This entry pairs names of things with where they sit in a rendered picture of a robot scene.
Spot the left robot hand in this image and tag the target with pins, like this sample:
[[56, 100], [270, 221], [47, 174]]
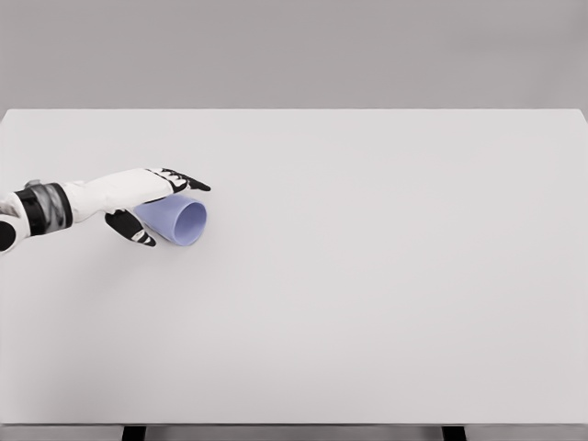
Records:
[[133, 188]]

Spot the lavender plastic cup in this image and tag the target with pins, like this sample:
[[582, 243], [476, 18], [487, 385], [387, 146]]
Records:
[[177, 220]]

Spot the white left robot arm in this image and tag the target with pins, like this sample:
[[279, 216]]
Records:
[[46, 206]]

